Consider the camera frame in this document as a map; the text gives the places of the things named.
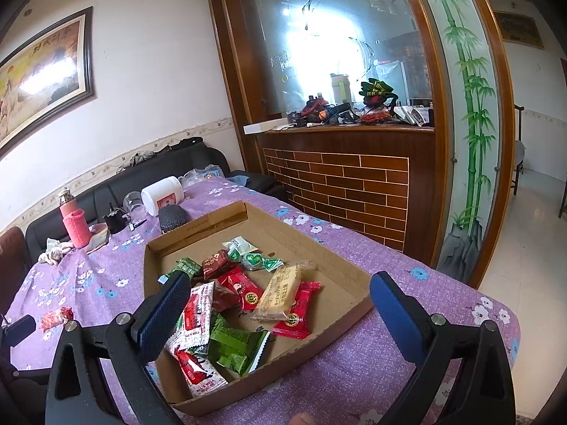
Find pale green bottle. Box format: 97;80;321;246
330;73;350;102

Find black cup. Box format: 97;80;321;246
103;204;129;234

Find black oval glasses case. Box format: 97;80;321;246
158;204;189;234

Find brown red snack packet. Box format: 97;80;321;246
201;249;240;281

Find small green snack packet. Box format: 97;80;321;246
170;257;202;282

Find bamboo print glass panel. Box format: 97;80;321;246
410;0;506;275

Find white plastic jar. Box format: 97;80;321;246
141;176;186;217

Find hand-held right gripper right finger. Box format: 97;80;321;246
370;270;518;425

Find clear plastic bag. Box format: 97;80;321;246
181;166;226;189

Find white green snack packet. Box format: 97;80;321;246
221;236;259;261

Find red black tool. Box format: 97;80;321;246
301;97;331;120

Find clear green snack packet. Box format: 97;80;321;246
241;252;266;272

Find wooden partition counter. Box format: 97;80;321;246
201;0;517;290

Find green black gloves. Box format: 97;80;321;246
359;77;399;107

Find white flat box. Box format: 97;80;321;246
243;119;293;136

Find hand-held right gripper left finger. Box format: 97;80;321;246
44;271;192;425

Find beige biscuit packet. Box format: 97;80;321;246
250;262;311;322

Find black sofa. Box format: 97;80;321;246
24;142;288;266

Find white papers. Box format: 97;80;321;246
394;105;432;125

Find pink knitted sleeve bottle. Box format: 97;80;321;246
57;189;91;249

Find dark wooden chair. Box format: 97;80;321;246
511;104;528;196

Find dark maroon snack packet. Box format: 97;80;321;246
213;285;242;315

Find cardboard box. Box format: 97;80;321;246
142;200;375;417

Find framed wall painting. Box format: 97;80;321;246
0;6;96;158

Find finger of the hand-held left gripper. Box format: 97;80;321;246
0;353;51;384
0;314;37;347

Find brown chair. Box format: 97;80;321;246
0;226;32;315

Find clear plastic cup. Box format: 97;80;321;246
122;191;145;215

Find black jacket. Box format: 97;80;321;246
117;137;204;171

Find small red crinkled candy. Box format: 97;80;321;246
40;306;75;330

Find small framed picture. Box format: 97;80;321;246
494;11;545;49

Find white cotton glove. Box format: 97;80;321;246
38;241;76;266

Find purple floral tablecloth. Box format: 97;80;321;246
4;177;521;425

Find white red snack packet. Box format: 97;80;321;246
175;347;229;399
166;281;215;355

